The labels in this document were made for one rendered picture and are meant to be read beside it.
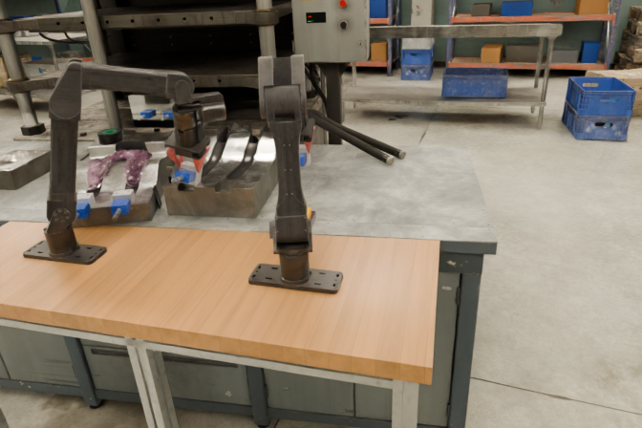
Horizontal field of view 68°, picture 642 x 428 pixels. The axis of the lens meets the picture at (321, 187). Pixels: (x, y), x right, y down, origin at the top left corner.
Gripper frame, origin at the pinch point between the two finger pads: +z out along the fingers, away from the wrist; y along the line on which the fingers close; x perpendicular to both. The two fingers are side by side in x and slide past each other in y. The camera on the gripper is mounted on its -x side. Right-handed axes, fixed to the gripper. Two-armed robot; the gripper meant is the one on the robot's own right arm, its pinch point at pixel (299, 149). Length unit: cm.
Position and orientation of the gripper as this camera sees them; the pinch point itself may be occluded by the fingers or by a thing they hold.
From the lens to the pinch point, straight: 137.4
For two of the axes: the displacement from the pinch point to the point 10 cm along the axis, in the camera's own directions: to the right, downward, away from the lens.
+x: -1.2, 7.7, -6.3
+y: -9.8, -0.2, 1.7
